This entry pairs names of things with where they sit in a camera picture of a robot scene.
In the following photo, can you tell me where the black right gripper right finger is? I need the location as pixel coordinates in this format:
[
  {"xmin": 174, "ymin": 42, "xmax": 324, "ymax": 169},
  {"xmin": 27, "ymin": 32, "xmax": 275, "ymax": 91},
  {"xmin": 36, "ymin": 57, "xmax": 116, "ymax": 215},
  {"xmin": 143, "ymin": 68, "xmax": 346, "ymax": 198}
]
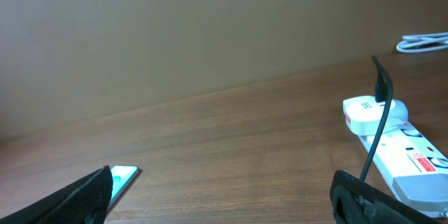
[{"xmin": 330, "ymin": 170, "xmax": 438, "ymax": 224}]

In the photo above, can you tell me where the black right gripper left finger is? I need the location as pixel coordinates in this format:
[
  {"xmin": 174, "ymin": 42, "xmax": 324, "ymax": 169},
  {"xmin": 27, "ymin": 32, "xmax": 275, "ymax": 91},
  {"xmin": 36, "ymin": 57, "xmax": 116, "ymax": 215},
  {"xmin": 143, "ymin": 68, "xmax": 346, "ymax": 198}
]
[{"xmin": 1, "ymin": 165, "xmax": 113, "ymax": 224}]

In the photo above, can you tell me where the Galaxy S25 smartphone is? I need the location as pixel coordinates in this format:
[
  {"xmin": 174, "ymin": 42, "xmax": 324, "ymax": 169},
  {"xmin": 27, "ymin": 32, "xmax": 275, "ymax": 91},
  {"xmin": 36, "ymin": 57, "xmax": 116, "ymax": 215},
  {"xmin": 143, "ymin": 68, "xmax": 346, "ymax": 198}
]
[{"xmin": 108, "ymin": 165, "xmax": 140, "ymax": 209}]

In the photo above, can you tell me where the black USB charging cable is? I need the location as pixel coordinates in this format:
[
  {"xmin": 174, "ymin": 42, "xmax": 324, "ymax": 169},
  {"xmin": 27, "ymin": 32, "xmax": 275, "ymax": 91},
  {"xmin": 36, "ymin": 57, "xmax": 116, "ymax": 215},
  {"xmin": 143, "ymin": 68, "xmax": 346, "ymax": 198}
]
[{"xmin": 359, "ymin": 55, "xmax": 394, "ymax": 183}]

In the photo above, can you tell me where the white charger plug adapter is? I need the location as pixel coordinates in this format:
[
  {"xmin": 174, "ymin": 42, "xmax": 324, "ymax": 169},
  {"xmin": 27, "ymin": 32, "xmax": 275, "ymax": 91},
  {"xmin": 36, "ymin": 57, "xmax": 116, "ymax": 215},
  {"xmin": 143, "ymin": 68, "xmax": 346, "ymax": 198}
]
[{"xmin": 342, "ymin": 95, "xmax": 409, "ymax": 136}]

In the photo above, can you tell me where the white power strip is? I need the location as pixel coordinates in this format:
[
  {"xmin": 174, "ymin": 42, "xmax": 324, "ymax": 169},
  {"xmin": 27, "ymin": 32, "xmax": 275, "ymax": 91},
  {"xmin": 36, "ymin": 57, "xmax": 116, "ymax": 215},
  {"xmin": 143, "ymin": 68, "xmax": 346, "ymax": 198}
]
[{"xmin": 373, "ymin": 122, "xmax": 447, "ymax": 218}]

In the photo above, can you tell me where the white power strip cord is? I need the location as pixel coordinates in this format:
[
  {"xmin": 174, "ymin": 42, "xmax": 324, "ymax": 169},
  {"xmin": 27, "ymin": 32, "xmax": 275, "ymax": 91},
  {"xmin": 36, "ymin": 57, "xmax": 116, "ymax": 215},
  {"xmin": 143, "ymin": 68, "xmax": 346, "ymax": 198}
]
[{"xmin": 395, "ymin": 31, "xmax": 448, "ymax": 54}]

